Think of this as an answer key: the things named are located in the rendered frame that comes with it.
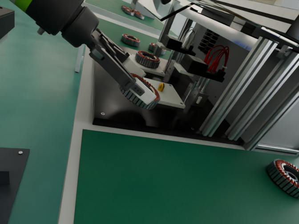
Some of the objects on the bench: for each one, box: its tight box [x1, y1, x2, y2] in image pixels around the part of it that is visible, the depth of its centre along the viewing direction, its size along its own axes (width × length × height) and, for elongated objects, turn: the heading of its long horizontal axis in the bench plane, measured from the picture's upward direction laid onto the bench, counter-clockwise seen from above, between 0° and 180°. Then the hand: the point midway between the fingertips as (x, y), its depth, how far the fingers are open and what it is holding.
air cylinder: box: [184, 83, 209, 108], centre depth 71 cm, size 5×8×6 cm
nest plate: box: [128, 53, 166, 77], centre depth 85 cm, size 15×15×1 cm
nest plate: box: [143, 77, 186, 109], centre depth 66 cm, size 15×15×1 cm
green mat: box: [96, 17, 179, 60], centre depth 136 cm, size 94×61×1 cm, turn 74°
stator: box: [121, 34, 140, 47], centre depth 114 cm, size 11×11×4 cm
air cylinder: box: [167, 60, 182, 78], centre depth 89 cm, size 5×8×6 cm
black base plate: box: [92, 44, 243, 145], centre depth 77 cm, size 47×64×2 cm
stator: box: [267, 159, 299, 199], centre depth 53 cm, size 11×11×4 cm
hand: (141, 83), depth 48 cm, fingers closed on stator, 11 cm apart
